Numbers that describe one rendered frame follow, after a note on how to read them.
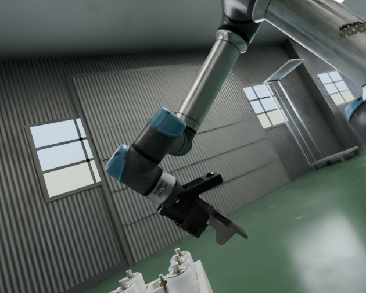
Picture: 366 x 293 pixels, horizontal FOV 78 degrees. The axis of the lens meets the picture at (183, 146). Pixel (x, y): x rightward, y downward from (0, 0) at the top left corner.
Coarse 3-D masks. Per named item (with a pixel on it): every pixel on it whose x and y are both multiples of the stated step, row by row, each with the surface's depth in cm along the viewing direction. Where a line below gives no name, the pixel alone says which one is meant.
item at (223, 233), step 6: (210, 222) 53; (216, 222) 52; (216, 228) 52; (222, 228) 52; (228, 228) 51; (234, 228) 51; (240, 228) 51; (216, 234) 52; (222, 234) 51; (228, 234) 51; (240, 234) 51; (246, 234) 52; (216, 240) 51; (222, 240) 51
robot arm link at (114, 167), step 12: (120, 156) 47; (132, 156) 47; (108, 168) 47; (120, 168) 47; (132, 168) 47; (144, 168) 48; (156, 168) 51; (120, 180) 48; (132, 180) 48; (144, 180) 48; (156, 180) 49; (144, 192) 49
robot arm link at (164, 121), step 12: (156, 120) 47; (168, 120) 47; (180, 120) 48; (144, 132) 48; (156, 132) 47; (168, 132) 47; (180, 132) 49; (132, 144) 49; (144, 144) 47; (156, 144) 47; (168, 144) 48; (180, 144) 54; (144, 156) 47; (156, 156) 48
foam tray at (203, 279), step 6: (198, 264) 103; (198, 270) 95; (198, 276) 88; (204, 276) 89; (156, 282) 105; (198, 282) 83; (204, 282) 80; (150, 288) 99; (156, 288) 95; (162, 288) 93; (168, 288) 93; (204, 288) 75; (210, 288) 96
